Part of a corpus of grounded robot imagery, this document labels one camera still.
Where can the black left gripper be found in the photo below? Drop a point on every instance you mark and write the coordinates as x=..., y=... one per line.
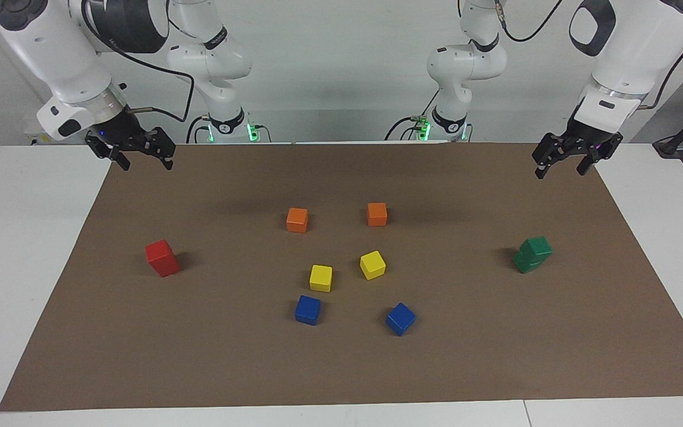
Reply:
x=584, y=142

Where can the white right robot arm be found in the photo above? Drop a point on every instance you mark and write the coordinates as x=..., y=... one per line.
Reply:
x=57, y=53

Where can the blue wooden cube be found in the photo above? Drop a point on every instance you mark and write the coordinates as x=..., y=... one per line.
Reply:
x=401, y=318
x=308, y=309

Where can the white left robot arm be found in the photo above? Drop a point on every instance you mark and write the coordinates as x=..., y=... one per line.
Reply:
x=632, y=47

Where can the yellow wooden cube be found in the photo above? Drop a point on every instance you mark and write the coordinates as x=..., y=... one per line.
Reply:
x=321, y=278
x=373, y=264

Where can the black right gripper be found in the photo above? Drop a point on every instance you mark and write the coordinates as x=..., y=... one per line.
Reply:
x=122, y=136

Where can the red wooden cube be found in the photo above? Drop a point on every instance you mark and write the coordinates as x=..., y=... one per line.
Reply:
x=168, y=268
x=159, y=250

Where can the orange wooden cube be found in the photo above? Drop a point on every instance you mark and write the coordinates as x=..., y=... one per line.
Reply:
x=377, y=214
x=297, y=220

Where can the white box with yellow stickers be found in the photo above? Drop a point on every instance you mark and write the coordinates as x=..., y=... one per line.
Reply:
x=33, y=140

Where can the green wooden cube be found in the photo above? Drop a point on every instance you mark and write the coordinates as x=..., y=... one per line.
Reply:
x=525, y=264
x=538, y=246

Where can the brown table mat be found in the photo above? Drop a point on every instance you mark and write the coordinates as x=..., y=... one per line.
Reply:
x=341, y=367

